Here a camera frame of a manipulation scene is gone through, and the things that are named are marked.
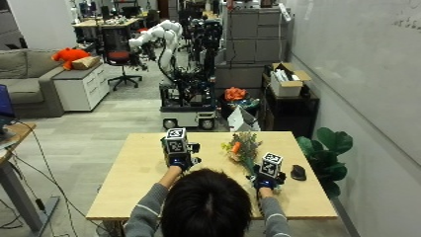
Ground person's right hand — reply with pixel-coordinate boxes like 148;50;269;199
248;169;287;193

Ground person's left hand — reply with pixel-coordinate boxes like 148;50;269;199
160;137;204;172

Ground flower bouquet with orange bloom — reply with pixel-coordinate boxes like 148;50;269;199
220;130;264;179

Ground black computer mouse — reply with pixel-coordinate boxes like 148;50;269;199
289;164;308;182

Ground white marker cube right glove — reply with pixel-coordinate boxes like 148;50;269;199
259;151;284;180

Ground white marker cube glove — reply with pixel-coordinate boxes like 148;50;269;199
163;127;189;155
259;151;284;180

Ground white marker cube left glove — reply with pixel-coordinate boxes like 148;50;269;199
163;127;189;155

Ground green leafy potted plant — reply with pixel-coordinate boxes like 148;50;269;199
296;126;356;199

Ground white folded paper bag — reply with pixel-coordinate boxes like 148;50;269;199
227;105;263;132

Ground the person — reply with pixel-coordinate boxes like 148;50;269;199
123;165;292;237

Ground orange artificial flowers bunch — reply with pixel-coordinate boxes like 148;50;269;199
224;86;249;102

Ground black shelf unit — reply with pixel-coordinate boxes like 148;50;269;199
261;72;321;139

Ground open cardboard box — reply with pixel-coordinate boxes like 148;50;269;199
268;61;313;98

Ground white drawer cabinet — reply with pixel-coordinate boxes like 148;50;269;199
52;62;111;113

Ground black office chair red seat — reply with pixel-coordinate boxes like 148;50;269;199
100;25;145;92

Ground grey filing cabinets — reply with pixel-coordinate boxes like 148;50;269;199
213;7;292;90

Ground orange plush toy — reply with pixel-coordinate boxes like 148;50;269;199
51;46;92;71

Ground wooden standing desk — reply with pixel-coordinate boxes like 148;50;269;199
0;121;60;234

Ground wooden office desk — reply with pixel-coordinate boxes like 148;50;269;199
71;17;143;42

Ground grey sofa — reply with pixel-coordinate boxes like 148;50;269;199
0;47;65;119

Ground laptop with blue screen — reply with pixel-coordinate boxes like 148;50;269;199
0;84;17;123

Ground black floor cable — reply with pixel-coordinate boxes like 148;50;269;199
0;119;96;237

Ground wall whiteboard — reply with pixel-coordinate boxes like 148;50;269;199
287;0;421;167

